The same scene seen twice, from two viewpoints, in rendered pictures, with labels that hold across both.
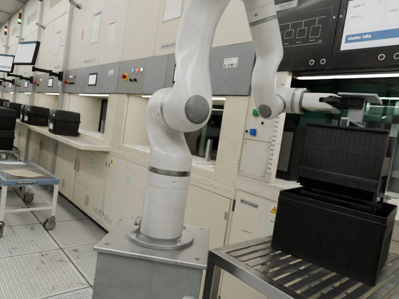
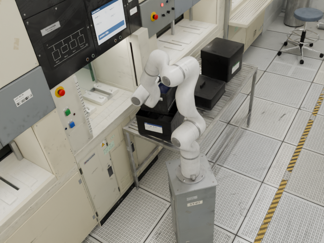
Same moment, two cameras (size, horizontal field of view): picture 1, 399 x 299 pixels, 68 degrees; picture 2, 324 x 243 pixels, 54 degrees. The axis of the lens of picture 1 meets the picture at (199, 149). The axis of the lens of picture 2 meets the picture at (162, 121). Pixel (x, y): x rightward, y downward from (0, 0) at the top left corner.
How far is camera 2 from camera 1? 2.24 m
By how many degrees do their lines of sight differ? 96
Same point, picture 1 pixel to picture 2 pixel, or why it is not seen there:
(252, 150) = (75, 134)
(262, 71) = (157, 90)
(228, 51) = (13, 90)
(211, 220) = (72, 197)
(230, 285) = (99, 199)
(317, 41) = (85, 45)
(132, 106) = not seen: outside the picture
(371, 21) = (106, 24)
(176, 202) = not seen: hidden behind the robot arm
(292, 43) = (70, 54)
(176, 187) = not seen: hidden behind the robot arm
